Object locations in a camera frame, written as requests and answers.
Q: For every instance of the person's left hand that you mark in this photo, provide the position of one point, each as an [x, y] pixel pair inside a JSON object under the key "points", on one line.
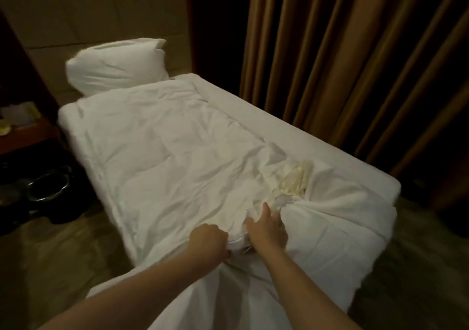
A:
{"points": [[209, 244]]}

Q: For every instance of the person's right hand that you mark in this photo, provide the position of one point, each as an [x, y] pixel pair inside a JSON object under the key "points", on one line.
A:
{"points": [[267, 232]]}

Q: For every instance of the white duvet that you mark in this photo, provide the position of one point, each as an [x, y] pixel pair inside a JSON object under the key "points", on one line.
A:
{"points": [[168, 150]]}

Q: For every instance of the white pillow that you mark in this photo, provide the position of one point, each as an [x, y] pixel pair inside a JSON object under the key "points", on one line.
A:
{"points": [[117, 64]]}

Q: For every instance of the person's right forearm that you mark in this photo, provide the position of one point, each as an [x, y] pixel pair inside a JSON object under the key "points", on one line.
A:
{"points": [[308, 293]]}

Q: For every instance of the person's left forearm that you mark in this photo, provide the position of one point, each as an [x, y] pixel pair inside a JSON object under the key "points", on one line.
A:
{"points": [[124, 297]]}

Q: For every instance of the black trash bin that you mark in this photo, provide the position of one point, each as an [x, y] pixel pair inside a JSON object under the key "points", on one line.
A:
{"points": [[50, 187]]}

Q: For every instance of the brown curtain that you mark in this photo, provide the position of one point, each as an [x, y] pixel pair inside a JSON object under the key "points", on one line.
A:
{"points": [[352, 55]]}

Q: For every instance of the dark wooden column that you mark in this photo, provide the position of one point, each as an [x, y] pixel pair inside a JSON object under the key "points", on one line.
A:
{"points": [[216, 26]]}

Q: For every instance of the reddish wooden nightstand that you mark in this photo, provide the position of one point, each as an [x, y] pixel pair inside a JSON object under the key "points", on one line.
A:
{"points": [[22, 139]]}

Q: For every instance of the pale green box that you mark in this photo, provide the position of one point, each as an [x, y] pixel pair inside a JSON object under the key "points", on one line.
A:
{"points": [[23, 112]]}

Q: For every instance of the yellow telephone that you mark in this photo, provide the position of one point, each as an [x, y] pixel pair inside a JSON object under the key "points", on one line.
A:
{"points": [[4, 127]]}

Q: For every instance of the beige padded headboard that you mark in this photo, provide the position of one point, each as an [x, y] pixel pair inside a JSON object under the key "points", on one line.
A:
{"points": [[88, 18]]}

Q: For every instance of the dark wooden wall panel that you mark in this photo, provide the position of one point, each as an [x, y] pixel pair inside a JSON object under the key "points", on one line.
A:
{"points": [[18, 70]]}

